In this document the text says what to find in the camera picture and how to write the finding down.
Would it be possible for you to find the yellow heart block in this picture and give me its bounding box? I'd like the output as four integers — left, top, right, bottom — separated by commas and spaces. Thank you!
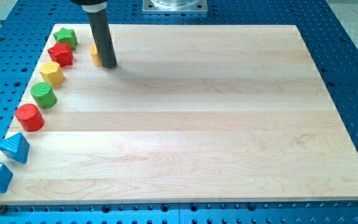
89, 44, 101, 67

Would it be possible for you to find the yellow hexagon block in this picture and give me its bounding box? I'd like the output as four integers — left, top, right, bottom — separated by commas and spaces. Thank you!
40, 61, 65, 86

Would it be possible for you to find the light wooden board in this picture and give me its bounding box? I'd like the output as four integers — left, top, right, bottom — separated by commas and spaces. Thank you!
0, 24, 358, 205

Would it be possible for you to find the red star block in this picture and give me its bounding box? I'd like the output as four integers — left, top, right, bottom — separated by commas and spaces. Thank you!
47, 43, 73, 67

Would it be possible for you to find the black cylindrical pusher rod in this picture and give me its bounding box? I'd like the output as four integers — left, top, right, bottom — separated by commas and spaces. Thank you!
70, 0, 117, 68

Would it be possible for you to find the green star block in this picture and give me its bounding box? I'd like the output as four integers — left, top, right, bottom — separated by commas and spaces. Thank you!
53, 27, 78, 50

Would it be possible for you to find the green cylinder block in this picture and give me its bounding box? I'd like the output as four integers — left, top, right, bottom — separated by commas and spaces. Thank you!
30, 82, 57, 109

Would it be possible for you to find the red cylinder block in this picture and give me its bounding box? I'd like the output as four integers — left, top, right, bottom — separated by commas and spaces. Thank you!
15, 103, 45, 132

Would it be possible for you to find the blue triangle block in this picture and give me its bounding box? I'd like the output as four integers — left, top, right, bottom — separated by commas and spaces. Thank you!
0, 133, 30, 164

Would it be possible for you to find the blue perforated table plate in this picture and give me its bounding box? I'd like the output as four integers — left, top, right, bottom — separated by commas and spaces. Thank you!
0, 0, 358, 223

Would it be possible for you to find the left board clamp screw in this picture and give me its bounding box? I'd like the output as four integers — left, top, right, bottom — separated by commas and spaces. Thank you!
0, 205, 7, 215

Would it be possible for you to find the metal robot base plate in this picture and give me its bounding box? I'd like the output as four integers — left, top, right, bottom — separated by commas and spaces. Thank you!
142, 0, 208, 13

